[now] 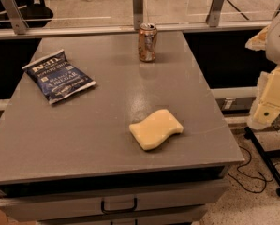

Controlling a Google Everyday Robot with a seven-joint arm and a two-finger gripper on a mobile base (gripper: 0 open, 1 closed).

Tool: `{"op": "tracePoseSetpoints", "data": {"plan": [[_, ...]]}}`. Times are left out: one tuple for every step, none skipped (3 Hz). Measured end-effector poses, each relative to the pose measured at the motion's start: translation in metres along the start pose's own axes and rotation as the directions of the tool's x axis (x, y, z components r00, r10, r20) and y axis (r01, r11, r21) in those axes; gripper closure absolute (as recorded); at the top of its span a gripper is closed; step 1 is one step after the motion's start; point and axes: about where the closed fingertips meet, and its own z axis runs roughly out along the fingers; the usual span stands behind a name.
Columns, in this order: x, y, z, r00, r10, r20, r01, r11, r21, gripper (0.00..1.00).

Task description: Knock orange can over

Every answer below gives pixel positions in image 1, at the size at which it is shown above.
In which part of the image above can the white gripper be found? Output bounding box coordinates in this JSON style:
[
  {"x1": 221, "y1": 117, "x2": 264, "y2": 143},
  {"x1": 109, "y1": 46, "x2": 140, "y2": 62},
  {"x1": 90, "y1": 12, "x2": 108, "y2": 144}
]
[{"x1": 245, "y1": 13, "x2": 280, "y2": 130}]

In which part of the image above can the orange soda can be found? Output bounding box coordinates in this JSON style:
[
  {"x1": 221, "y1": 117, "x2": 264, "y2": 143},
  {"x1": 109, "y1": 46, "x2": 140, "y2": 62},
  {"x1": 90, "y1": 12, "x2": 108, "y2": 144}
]
[{"x1": 138, "y1": 23, "x2": 157, "y2": 62}]

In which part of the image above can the yellow sponge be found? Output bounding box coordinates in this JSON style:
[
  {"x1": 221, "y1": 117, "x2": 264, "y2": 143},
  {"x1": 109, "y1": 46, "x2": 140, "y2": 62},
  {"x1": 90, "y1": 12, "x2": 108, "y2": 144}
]
[{"x1": 129, "y1": 109, "x2": 184, "y2": 151}]

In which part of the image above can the blue potato chip bag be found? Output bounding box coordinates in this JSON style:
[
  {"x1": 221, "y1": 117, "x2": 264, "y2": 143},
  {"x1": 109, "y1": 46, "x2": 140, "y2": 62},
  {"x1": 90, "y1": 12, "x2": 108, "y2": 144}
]
[{"x1": 22, "y1": 50, "x2": 96, "y2": 104}]

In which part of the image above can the right metal bracket post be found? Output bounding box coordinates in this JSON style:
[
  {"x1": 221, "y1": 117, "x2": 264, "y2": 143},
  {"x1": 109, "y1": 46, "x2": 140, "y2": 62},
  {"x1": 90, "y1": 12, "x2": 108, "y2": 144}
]
[{"x1": 206, "y1": 0, "x2": 224, "y2": 27}]

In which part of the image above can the metal bracket post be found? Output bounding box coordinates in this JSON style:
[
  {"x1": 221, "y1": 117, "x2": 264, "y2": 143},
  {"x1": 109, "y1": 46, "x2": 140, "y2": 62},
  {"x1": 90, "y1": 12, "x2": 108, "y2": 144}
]
[
  {"x1": 206, "y1": 0, "x2": 224, "y2": 27},
  {"x1": 132, "y1": 0, "x2": 143, "y2": 30},
  {"x1": 0, "y1": 0, "x2": 29, "y2": 35}
]

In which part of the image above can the middle metal bracket post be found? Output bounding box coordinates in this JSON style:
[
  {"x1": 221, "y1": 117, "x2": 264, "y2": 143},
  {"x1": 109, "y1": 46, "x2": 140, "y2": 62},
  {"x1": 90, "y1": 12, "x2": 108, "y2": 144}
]
[{"x1": 132, "y1": 0, "x2": 143, "y2": 30}]

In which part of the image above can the left metal bracket post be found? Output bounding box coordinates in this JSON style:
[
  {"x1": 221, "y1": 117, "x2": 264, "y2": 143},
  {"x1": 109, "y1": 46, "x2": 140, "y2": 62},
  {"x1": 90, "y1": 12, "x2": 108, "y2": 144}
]
[{"x1": 0, "y1": 0, "x2": 29, "y2": 35}]

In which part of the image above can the grey drawer with black handle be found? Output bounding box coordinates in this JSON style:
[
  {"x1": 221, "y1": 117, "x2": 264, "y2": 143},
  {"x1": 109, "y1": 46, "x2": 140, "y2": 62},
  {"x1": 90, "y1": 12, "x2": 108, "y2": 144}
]
[{"x1": 0, "y1": 178, "x2": 228, "y2": 221}]

